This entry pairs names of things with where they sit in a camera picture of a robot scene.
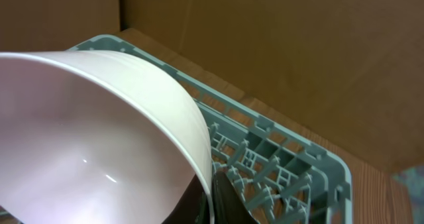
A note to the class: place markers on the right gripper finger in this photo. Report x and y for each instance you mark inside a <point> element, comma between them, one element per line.
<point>227,207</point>

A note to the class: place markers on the pink bowl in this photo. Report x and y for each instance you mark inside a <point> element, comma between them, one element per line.
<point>97,136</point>

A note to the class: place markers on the grey dishwasher rack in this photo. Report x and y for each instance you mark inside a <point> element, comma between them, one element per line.
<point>280,176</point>

